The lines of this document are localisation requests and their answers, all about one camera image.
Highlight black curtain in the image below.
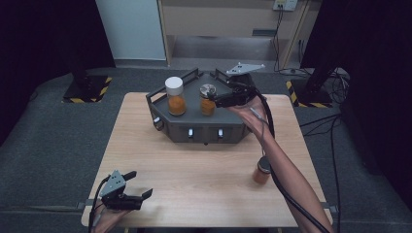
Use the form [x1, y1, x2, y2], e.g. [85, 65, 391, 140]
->
[300, 0, 412, 203]
[0, 0, 116, 145]

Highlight person's right hand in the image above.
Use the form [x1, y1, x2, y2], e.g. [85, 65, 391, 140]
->
[226, 95, 271, 139]

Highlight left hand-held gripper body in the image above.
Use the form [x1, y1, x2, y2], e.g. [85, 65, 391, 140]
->
[99, 169, 144, 212]

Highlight white panel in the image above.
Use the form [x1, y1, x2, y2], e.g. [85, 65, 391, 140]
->
[95, 0, 168, 61]

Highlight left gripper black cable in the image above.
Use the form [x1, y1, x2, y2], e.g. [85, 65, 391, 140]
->
[87, 174, 112, 233]

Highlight black socket cables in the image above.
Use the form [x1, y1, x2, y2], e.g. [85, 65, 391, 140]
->
[272, 8, 307, 75]

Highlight person's left hand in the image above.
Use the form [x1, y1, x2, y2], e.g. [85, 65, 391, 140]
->
[91, 208, 131, 233]

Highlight black stand column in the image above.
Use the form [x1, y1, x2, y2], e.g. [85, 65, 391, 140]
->
[305, 61, 339, 94]

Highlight grey scale tray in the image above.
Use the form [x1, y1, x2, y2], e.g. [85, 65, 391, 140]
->
[145, 67, 257, 145]

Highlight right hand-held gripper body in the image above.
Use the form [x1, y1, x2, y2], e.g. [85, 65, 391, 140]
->
[225, 62, 266, 106]

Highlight striped stand base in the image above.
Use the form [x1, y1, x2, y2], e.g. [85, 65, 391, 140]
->
[62, 75, 114, 105]
[286, 79, 342, 109]

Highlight dark lid glass spice jar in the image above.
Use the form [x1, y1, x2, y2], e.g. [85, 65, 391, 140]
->
[252, 155, 272, 185]

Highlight wall power socket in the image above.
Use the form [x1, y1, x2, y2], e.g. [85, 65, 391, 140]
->
[272, 0, 298, 12]

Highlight black floor cables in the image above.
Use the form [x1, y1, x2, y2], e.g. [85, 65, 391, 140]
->
[298, 69, 352, 233]

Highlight white lid glass spice jar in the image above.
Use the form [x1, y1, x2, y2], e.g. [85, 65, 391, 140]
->
[164, 76, 188, 117]

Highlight silver lid glass spice jar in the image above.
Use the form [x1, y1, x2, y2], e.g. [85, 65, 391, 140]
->
[198, 83, 218, 117]

